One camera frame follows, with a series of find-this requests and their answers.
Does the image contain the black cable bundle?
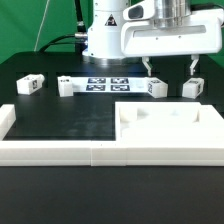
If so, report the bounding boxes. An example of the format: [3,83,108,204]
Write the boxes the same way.
[39,0,89,53]

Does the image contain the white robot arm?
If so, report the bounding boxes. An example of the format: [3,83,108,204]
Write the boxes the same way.
[83,0,224,68]

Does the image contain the white U-shaped fence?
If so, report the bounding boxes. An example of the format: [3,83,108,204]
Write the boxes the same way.
[0,104,224,166]

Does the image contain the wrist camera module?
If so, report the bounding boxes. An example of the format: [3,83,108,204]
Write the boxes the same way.
[123,0,155,21]

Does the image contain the thin white cable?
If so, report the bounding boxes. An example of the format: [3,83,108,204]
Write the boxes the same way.
[33,0,52,52]

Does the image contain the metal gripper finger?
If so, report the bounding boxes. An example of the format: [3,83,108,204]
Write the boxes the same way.
[189,54,199,76]
[142,56,152,77]

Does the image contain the white square tabletop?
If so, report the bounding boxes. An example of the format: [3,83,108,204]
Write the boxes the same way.
[115,102,224,141]

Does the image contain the white fiducial marker sheet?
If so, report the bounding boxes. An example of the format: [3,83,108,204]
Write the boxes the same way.
[72,77,149,93]

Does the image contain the green backdrop curtain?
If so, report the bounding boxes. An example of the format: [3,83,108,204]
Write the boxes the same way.
[0,0,224,64]

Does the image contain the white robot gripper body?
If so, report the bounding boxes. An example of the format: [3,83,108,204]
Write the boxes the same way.
[121,9,223,57]

